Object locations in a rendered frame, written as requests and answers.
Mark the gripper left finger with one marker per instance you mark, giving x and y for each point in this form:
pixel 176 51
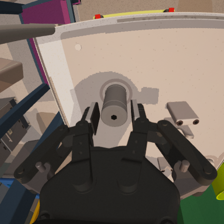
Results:
pixel 43 152

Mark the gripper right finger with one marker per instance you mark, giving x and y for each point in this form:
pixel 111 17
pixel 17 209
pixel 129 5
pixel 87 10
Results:
pixel 183 147

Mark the dark grey cabinet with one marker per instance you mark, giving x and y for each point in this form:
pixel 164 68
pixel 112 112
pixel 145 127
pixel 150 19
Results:
pixel 12 127

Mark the yellow-green tube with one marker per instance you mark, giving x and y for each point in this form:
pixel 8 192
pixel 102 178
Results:
pixel 219 182

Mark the grey clamp block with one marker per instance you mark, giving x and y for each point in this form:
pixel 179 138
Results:
pixel 182 110

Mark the blue bin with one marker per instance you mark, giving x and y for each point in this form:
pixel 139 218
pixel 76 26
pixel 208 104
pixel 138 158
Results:
pixel 6 182

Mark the yellow container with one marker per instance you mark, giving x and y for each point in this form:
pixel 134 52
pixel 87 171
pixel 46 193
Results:
pixel 35 210

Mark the green mat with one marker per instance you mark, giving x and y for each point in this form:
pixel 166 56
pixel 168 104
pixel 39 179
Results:
pixel 197 210

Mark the grey cylinder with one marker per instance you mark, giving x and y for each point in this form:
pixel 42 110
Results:
pixel 114 103

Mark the brown box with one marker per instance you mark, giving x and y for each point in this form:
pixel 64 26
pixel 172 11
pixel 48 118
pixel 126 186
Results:
pixel 9 73

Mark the beige flat plate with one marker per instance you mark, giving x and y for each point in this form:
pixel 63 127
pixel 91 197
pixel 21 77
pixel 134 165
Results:
pixel 157 57

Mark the yellow bar with red ends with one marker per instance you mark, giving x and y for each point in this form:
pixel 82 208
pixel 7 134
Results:
pixel 133 13

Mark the light grey bracket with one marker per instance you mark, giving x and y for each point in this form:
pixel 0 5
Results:
pixel 186 131

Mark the small white bracket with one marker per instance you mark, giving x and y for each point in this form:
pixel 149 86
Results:
pixel 163 165

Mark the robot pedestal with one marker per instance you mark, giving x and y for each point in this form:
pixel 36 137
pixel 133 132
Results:
pixel 26 32

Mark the blue frame with magenta panels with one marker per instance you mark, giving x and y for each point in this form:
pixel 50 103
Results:
pixel 45 12

